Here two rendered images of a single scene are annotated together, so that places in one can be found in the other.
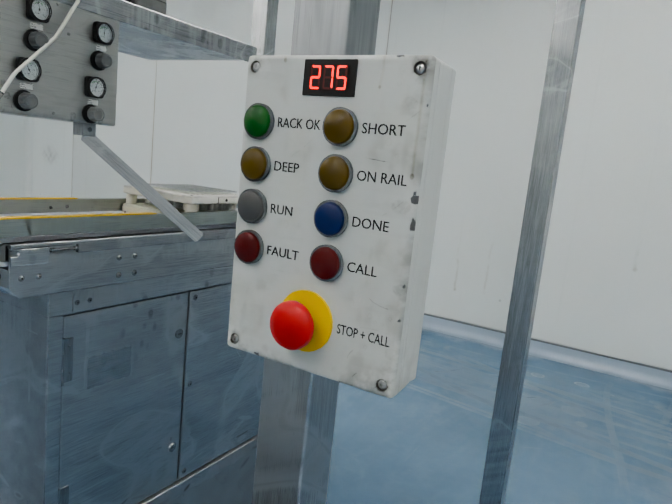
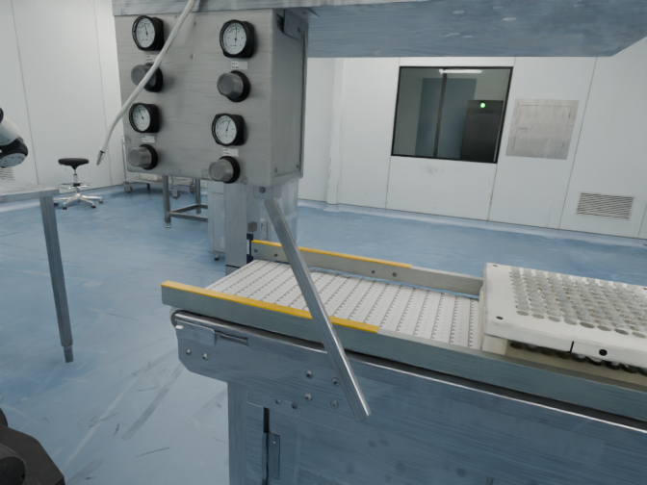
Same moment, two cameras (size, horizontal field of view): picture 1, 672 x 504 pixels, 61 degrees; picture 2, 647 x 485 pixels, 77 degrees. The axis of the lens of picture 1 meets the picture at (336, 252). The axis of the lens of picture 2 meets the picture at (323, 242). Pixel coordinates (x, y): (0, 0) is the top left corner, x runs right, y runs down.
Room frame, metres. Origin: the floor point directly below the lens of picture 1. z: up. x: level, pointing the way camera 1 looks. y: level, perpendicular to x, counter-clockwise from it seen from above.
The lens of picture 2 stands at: (1.07, -0.04, 1.23)
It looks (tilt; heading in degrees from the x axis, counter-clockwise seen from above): 16 degrees down; 80
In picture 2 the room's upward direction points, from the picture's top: 3 degrees clockwise
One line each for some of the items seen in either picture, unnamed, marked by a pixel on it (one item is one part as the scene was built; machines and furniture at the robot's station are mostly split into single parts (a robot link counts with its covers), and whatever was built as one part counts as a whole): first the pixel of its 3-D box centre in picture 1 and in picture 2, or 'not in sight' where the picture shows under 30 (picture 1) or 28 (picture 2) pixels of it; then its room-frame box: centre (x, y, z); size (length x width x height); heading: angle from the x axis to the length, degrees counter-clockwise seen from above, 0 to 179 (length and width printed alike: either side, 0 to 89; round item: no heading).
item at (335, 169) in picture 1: (334, 173); not in sight; (0.45, 0.01, 1.12); 0.03 x 0.01 x 0.03; 60
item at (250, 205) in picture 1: (250, 205); not in sight; (0.49, 0.08, 1.09); 0.03 x 0.01 x 0.03; 60
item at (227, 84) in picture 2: (102, 57); (231, 81); (1.05, 0.45, 1.27); 0.03 x 0.02 x 0.04; 150
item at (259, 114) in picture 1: (257, 120); not in sight; (0.49, 0.08, 1.16); 0.03 x 0.01 x 0.03; 60
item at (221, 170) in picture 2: (94, 111); (221, 166); (1.04, 0.46, 1.18); 0.03 x 0.03 x 0.04; 60
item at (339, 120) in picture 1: (338, 126); not in sight; (0.45, 0.01, 1.16); 0.03 x 0.01 x 0.03; 60
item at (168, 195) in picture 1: (191, 194); (579, 308); (1.51, 0.40, 1.01); 0.25 x 0.24 x 0.02; 60
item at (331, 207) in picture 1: (329, 218); not in sight; (0.45, 0.01, 1.09); 0.03 x 0.01 x 0.03; 60
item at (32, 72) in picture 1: (28, 69); (143, 117); (0.94, 0.52, 1.23); 0.04 x 0.01 x 0.04; 150
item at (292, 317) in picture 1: (301, 322); not in sight; (0.45, 0.02, 1.00); 0.04 x 0.04 x 0.04; 60
